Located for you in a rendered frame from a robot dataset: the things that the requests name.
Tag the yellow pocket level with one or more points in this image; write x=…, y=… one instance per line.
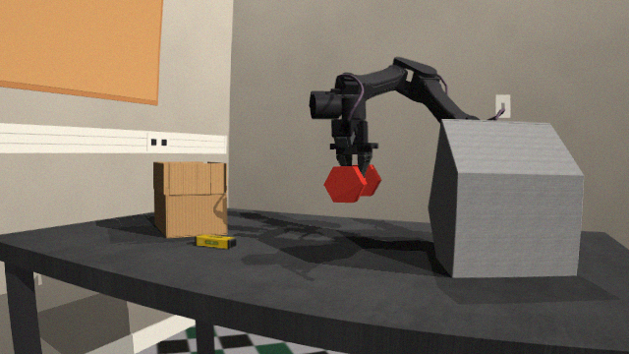
x=216, y=241

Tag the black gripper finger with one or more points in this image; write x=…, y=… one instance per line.
x=361, y=162
x=343, y=159

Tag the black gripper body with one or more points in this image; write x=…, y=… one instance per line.
x=355, y=148

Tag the brown cardboard box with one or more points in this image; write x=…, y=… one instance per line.
x=196, y=202

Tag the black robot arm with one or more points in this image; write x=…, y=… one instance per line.
x=424, y=88

